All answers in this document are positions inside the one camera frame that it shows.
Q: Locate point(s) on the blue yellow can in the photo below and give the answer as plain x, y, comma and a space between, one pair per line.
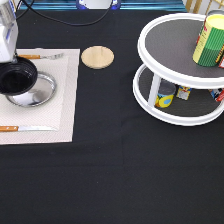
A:
165, 94

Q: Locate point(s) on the wooden handled fork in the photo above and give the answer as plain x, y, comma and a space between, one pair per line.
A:
51, 57

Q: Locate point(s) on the beige woven placemat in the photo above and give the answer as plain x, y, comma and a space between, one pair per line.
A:
58, 112

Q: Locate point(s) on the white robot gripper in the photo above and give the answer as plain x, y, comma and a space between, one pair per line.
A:
8, 30

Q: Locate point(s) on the red raisins box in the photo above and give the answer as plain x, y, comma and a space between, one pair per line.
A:
221, 56

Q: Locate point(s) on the yellow green cylindrical can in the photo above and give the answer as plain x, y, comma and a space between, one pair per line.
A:
210, 42

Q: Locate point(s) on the red box lower shelf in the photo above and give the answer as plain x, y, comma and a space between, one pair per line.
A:
217, 94

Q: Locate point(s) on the round wooden coaster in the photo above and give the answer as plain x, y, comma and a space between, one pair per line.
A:
97, 57

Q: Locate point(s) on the white two-tier lazy Susan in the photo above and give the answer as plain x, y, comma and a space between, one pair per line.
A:
165, 46

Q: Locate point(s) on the black ribbed bowl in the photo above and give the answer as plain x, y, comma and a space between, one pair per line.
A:
17, 77

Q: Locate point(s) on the wooden handled knife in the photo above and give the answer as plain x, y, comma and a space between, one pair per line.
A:
25, 128

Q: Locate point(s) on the round silver metal plate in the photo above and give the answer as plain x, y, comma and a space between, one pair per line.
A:
43, 90

